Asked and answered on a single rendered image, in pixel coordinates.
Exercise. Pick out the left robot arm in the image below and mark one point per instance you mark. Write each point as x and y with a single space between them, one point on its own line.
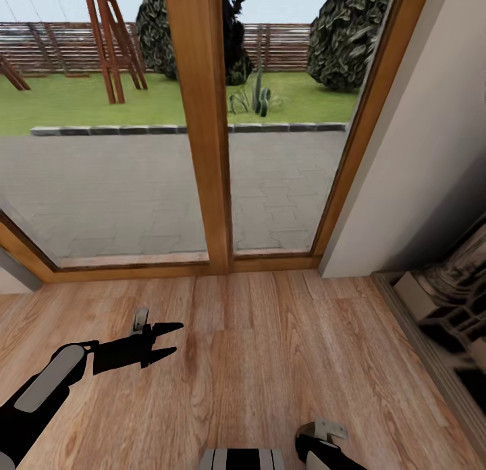
27 413

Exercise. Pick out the wood fireplace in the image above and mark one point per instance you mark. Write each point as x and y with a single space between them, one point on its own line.
442 311

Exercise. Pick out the robot trunk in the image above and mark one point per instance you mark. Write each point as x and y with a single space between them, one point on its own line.
243 459

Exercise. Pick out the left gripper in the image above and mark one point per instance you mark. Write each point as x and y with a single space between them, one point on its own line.
138 348

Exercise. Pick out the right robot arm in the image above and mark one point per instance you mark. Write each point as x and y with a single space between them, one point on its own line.
319 455

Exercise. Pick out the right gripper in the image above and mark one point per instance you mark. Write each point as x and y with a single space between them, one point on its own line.
303 444

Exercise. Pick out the door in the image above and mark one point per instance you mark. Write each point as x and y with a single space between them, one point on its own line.
162 138

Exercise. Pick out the pillar candle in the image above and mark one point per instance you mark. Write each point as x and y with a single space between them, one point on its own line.
309 429

